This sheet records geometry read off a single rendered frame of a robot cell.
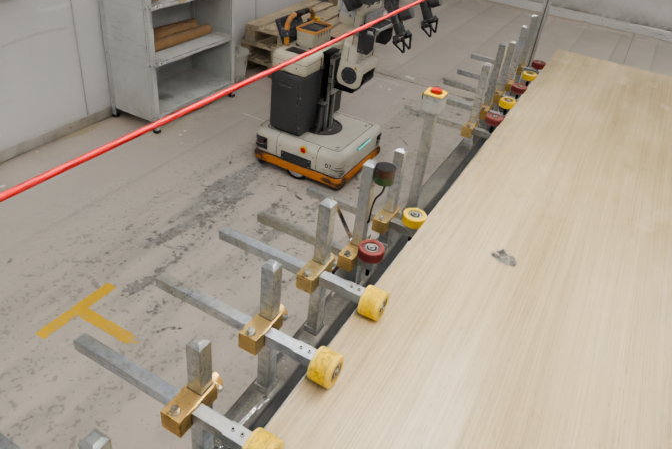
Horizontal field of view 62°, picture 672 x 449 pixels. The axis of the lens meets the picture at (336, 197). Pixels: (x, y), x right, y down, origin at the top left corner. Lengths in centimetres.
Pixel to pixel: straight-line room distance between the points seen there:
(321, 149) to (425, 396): 238
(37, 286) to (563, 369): 236
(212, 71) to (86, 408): 315
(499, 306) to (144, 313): 171
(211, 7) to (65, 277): 254
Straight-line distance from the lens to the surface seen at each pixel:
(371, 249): 172
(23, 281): 311
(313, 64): 349
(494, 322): 160
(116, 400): 250
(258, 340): 134
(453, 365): 145
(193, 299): 145
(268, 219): 188
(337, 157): 348
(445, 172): 262
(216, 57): 486
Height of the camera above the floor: 196
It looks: 33 degrees down
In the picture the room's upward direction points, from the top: 7 degrees clockwise
